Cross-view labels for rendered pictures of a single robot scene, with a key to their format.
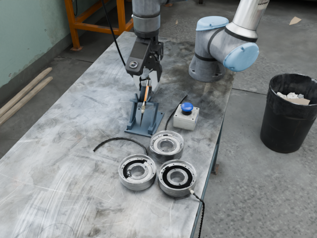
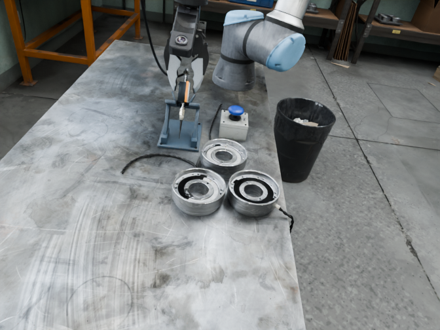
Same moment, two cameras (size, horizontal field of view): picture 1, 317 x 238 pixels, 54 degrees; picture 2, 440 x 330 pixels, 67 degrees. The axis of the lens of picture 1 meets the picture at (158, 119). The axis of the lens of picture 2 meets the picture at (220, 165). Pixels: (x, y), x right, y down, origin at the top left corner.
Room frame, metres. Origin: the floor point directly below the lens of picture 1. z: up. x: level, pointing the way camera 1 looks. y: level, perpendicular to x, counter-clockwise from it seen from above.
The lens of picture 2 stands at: (0.10, 0.21, 1.27)
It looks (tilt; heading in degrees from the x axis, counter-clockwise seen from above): 37 degrees down; 338
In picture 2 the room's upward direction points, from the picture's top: 9 degrees clockwise
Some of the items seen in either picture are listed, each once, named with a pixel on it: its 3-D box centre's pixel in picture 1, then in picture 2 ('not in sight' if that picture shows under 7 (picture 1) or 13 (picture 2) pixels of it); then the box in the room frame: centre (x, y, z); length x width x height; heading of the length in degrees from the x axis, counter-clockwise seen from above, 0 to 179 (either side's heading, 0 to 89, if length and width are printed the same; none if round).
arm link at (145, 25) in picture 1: (145, 21); not in sight; (0.84, 0.04, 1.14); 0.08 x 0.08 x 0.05
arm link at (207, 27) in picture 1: (212, 35); (243, 33); (1.11, -0.21, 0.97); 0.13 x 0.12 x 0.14; 28
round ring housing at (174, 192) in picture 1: (177, 178); (253, 193); (0.54, -0.05, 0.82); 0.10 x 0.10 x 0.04
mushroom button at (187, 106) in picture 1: (187, 111); (235, 116); (0.79, -0.09, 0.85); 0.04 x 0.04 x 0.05
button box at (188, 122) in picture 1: (187, 115); (234, 123); (0.80, -0.10, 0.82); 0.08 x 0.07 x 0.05; 161
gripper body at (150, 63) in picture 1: (147, 46); (189, 23); (0.84, 0.03, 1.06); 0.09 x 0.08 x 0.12; 162
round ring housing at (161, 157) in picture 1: (166, 146); (223, 158); (0.66, -0.02, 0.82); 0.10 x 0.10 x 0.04
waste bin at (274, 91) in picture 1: (288, 115); (296, 141); (1.53, -0.84, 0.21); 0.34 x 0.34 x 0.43
